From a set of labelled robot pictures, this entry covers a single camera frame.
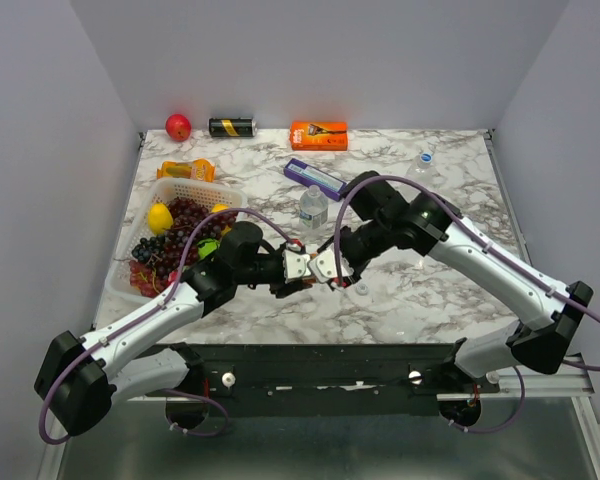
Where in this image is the purple toothpaste box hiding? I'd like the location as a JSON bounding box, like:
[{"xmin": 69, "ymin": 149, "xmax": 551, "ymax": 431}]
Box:
[{"xmin": 283, "ymin": 158, "xmax": 347, "ymax": 202}]

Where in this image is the dark red grapes bunch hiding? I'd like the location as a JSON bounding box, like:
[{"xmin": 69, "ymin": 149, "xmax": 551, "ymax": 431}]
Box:
[{"xmin": 151, "ymin": 197, "xmax": 223, "ymax": 278}]

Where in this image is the black gold can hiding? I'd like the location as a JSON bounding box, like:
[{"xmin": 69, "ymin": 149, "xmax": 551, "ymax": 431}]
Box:
[{"xmin": 208, "ymin": 118, "xmax": 257, "ymax": 138}]

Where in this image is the white plastic basket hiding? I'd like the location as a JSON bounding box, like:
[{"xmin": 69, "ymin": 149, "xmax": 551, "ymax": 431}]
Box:
[{"xmin": 105, "ymin": 177, "xmax": 247, "ymax": 304}]

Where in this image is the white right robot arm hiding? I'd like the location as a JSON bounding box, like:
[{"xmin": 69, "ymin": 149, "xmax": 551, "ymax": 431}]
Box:
[{"xmin": 334, "ymin": 171, "xmax": 593, "ymax": 392}]

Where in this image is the orange juice bottle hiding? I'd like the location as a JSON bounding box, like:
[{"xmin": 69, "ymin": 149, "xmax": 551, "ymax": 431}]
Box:
[{"xmin": 302, "ymin": 275, "xmax": 318, "ymax": 288}]

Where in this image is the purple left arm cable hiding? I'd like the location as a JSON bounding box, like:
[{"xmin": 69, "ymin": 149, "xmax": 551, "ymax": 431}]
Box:
[{"xmin": 38, "ymin": 207, "xmax": 304, "ymax": 445}]

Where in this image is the orange snack bag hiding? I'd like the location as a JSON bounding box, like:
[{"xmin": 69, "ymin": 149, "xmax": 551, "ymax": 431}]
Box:
[{"xmin": 156, "ymin": 158, "xmax": 215, "ymax": 183}]

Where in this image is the light red grapes bunch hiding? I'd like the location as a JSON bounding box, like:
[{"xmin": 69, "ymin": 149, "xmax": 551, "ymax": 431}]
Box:
[{"xmin": 129, "ymin": 260, "xmax": 168, "ymax": 298}]

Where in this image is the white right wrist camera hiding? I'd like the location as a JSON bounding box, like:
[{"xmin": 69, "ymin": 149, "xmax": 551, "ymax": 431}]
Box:
[{"xmin": 308, "ymin": 249, "xmax": 353, "ymax": 289}]

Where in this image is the dark blue grapes bunch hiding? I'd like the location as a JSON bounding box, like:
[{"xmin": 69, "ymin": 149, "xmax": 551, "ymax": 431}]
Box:
[{"xmin": 131, "ymin": 235, "xmax": 166, "ymax": 266}]

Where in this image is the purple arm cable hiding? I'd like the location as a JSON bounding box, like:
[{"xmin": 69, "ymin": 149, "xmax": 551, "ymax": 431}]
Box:
[
  {"xmin": 333, "ymin": 174, "xmax": 600, "ymax": 434},
  {"xmin": 38, "ymin": 207, "xmax": 304, "ymax": 445}
]

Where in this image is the orange razor box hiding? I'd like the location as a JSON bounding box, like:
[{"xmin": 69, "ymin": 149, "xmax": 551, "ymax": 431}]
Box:
[{"xmin": 289, "ymin": 121, "xmax": 349, "ymax": 151}]

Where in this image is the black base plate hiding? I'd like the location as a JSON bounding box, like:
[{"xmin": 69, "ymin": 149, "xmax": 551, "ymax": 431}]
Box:
[{"xmin": 79, "ymin": 342, "xmax": 566, "ymax": 419}]

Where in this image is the yellow lemon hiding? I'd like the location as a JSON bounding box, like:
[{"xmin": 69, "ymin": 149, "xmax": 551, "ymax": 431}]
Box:
[
  {"xmin": 211, "ymin": 204, "xmax": 235, "ymax": 238},
  {"xmin": 147, "ymin": 203, "xmax": 174, "ymax": 235}
]

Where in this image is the small water bottle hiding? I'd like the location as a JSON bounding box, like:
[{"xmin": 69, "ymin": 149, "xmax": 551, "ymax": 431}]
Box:
[{"xmin": 299, "ymin": 185, "xmax": 328, "ymax": 230}]

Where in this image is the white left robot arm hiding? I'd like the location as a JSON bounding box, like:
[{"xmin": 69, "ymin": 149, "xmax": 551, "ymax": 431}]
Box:
[{"xmin": 34, "ymin": 221, "xmax": 311, "ymax": 444}]

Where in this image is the aluminium mounting rail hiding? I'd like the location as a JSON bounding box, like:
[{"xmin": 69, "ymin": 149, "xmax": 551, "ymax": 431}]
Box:
[{"xmin": 105, "ymin": 350, "xmax": 594, "ymax": 404}]

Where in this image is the large clear plastic bottle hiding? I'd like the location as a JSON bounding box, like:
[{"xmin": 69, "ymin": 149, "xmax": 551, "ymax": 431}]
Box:
[{"xmin": 406, "ymin": 153, "xmax": 435, "ymax": 185}]

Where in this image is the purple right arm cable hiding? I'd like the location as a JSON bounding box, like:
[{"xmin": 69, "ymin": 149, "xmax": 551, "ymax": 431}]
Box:
[{"xmin": 333, "ymin": 174, "xmax": 600, "ymax": 434}]

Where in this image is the red apple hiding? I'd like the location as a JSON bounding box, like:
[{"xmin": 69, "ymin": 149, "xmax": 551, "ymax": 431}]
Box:
[{"xmin": 165, "ymin": 114, "xmax": 192, "ymax": 142}]

